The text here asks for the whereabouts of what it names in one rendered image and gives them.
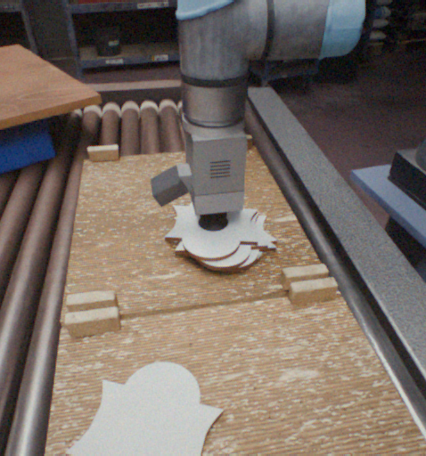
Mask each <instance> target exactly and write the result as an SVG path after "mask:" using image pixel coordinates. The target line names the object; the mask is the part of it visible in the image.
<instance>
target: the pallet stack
mask: <svg viewBox="0 0 426 456"><path fill-rule="evenodd" d="M386 7H387V8H388V9H389V10H390V11H391V13H390V15H389V16H387V17H385V18H384V19H386V20H387V22H388V25H387V26H385V27H383V28H377V29H378V30H380V31H381V32H383V33H384V34H385V35H386V37H385V38H383V39H380V41H381V42H383V46H382V47H385V46H392V47H391V50H390V52H391V53H411V52H424V51H426V47H423V48H413V49H406V45H416V44H426V0H392V3H391V4H388V5H386Z"/></svg>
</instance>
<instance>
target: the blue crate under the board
mask: <svg viewBox="0 0 426 456"><path fill-rule="evenodd" d="M49 118H50V117H49ZM49 118H42V119H38V120H34V121H30V122H27V123H23V124H19V125H15V126H12V127H8V128H5V129H1V130H0V174H3V173H6V172H9V171H13V170H15V169H18V168H22V167H27V166H30V165H34V164H36V163H39V162H42V160H47V159H51V158H54V157H55V152H54V148H53V142H52V138H51V135H50V131H49V127H48V124H47V119H49Z"/></svg>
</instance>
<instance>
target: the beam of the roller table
mask: <svg viewBox="0 0 426 456"><path fill-rule="evenodd" d="M248 101H249V103H250V108H251V110H252V111H253V113H254V115H255V116H256V118H258V120H259V123H260V125H261V126H262V127H263V129H264V130H265V132H266V134H267V136H268V139H269V140H271V142H272V144H273V145H274V147H275V148H276V150H277V153H278V154H279V156H280V158H281V159H282V161H283V163H285V165H286V167H287V168H288V170H289V172H290V173H291V176H292V177H293V179H294V180H295V183H296V185H298V186H299V188H300V189H301V191H302V193H303V194H304V197H305V199H306V200H307V203H308V204H309V206H310V207H311V208H312V211H314V213H315V215H316V217H317V218H318V220H319V222H320V223H321V226H322V227H323V228H324V231H325V232H326V234H327V236H329V237H330V240H331V242H332V244H333V246H334V247H335V248H336V250H337V251H338V253H339V256H340V258H341V260H342V261H343V263H344V265H346V266H347V268H348V270H349V272H350V273H351V275H352V277H353V278H354V280H355V282H356V284H357V286H358V287H359V289H360V291H361V292H362V294H363V296H364V297H365V298H366V300H367V301H368V304H369V306H370V307H371V308H372V310H373V312H374V314H375V315H376V317H377V320H378V321H379V323H380V325H381V326H382V328H383V329H384V331H385V333H386V334H387V336H389V339H390V341H391V343H392V344H393V346H394V347H395V348H396V350H397V352H398V354H399V355H400V358H401V360H402V361H403V363H404V365H405V366H406V368H407V369H408V371H409V373H410V374H411V377H413V379H414V381H415V383H416V384H417V386H418V387H419V388H420V390H421V392H422V394H423V397H424V398H425V400H426V283H425V281H424V280H423V279H422V277H420V276H419V275H418V274H417V272H416V271H415V270H414V268H413V267H412V266H411V264H410V263H409V262H408V261H407V259H406V258H405V257H404V254H403V253H402V252H401V250H400V249H398V248H397V246H396V245H395V244H394V243H393V241H392V240H391V238H390V237H389V236H388V234H387V233H386V232H385V231H384V230H383V228H382V227H381V226H380V225H379V223H378V222H377V221H376V220H375V218H374V217H373V216H372V214H371V213H370V212H369V210H368V208H367V207H366V206H365V204H364V203H363V202H361V200H360V199H359V198H358V197H357V196H356V194H355V192H354V191H353V190H352V189H351V187H350V186H349V185H348V183H347V182H345V181H344V179H343V177H342V176H341V175H340V173H339V172H338V171H337V169H336V168H335V167H334V166H333V164H332V163H331V162H330V161H329V160H328V159H327V158H326V157H325V155H324V154H323V152H322V150H321V149H320V148H319V146H318V145H317V144H316V143H315V142H314V141H313V140H312V139H311V137H310V136H309V134H308V132H307V131H306V130H305V128H304V127H303V126H301V125H300V123H299V122H298V121H297V119H296V118H295V117H294V115H293V114H292V113H291V111H290V110H289V109H288V108H286V106H285V105H284V103H283V101H282V100H281V99H280V98H279V96H278V95H277V94H276V92H275V91H274V90H272V87H270V86H269V87H252V88H248Z"/></svg>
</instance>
